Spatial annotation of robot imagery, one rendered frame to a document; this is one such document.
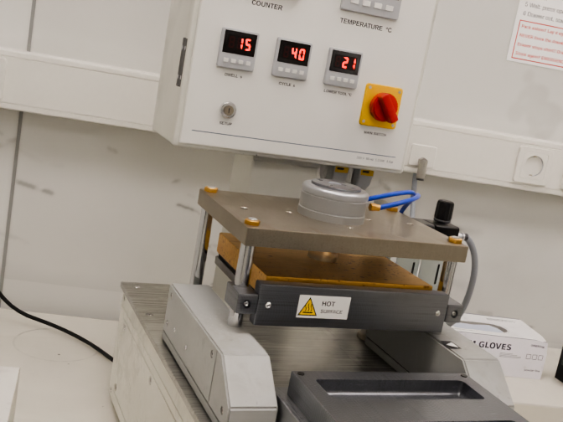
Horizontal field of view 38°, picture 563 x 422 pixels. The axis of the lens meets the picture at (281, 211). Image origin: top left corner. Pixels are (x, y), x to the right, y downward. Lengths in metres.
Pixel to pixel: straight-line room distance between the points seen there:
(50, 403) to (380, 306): 0.53
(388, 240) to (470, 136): 0.69
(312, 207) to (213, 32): 0.25
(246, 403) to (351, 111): 0.46
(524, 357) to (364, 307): 0.69
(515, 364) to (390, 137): 0.58
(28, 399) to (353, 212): 0.56
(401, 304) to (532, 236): 0.82
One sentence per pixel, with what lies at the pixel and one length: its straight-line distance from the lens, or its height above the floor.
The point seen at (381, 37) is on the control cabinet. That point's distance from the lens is 1.09.
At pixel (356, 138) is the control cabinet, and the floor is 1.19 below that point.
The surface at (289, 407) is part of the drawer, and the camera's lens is 0.77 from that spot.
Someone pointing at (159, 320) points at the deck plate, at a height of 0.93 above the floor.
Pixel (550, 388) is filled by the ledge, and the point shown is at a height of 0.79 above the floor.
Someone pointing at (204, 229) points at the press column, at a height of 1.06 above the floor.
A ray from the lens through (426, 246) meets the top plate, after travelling 0.91.
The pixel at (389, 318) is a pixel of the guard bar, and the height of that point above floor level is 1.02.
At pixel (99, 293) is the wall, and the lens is 1.55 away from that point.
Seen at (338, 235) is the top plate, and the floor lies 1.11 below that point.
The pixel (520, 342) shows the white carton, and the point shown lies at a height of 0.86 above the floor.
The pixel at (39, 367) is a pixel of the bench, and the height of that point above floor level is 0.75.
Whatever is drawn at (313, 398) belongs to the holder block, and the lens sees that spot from 0.74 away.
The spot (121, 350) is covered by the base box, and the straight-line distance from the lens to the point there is 1.16.
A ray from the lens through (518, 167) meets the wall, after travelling 1.59.
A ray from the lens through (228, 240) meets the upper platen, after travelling 0.96.
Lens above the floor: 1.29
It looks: 11 degrees down
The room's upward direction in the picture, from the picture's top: 10 degrees clockwise
